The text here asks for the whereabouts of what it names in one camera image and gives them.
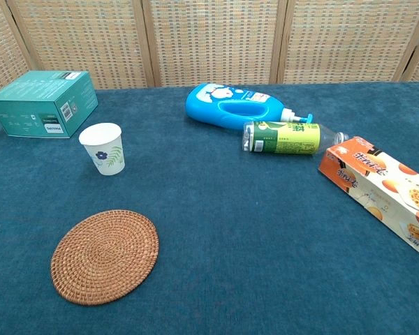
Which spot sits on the white floral paper cup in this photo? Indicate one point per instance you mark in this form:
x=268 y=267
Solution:
x=106 y=153

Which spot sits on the round woven rattan coaster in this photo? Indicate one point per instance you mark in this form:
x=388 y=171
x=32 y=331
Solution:
x=104 y=257

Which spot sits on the orange egg roll box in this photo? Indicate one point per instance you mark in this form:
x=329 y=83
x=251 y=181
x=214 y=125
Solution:
x=384 y=185

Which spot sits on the teal cardboard box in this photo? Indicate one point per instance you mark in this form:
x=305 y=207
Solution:
x=38 y=104

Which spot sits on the blue felt table cover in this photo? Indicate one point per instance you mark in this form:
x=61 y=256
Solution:
x=230 y=227

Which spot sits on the blue cartoon pump bottle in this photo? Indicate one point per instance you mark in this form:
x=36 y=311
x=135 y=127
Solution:
x=227 y=104

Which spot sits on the green tea plastic bottle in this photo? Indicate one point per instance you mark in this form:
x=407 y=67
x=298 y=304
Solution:
x=290 y=138

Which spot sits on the woven bamboo folding screen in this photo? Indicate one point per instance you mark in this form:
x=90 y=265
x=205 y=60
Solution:
x=209 y=38

